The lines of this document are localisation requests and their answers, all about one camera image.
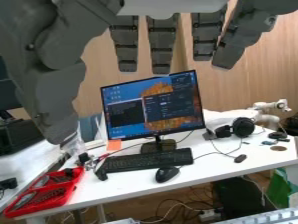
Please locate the white desk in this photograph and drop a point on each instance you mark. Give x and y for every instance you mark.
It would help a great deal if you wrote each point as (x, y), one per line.
(22, 166)
(134, 186)

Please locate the large black box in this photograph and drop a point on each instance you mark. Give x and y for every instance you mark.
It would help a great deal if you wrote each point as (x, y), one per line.
(21, 135)

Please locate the small white jointed device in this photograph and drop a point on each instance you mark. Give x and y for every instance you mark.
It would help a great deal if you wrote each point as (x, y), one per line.
(268, 110)

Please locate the orange paper note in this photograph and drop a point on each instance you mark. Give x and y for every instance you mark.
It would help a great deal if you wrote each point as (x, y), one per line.
(114, 145)

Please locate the red tray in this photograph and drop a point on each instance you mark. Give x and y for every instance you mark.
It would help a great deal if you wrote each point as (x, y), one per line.
(35, 201)
(62, 178)

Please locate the black keyboard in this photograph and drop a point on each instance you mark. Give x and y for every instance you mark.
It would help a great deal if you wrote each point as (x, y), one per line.
(147, 160)

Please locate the black headphones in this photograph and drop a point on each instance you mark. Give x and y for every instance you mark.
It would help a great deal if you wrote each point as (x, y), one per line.
(243, 126)

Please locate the computer screen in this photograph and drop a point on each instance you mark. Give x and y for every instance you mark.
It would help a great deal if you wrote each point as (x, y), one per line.
(151, 106)

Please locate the black computer mouse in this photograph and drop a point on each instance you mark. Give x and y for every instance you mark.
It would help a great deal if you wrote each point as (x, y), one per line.
(167, 173)

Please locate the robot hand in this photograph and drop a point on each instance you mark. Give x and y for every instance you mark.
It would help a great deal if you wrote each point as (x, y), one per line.
(44, 66)

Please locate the green bag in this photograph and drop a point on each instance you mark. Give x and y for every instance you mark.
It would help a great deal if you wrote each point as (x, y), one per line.
(280, 188)

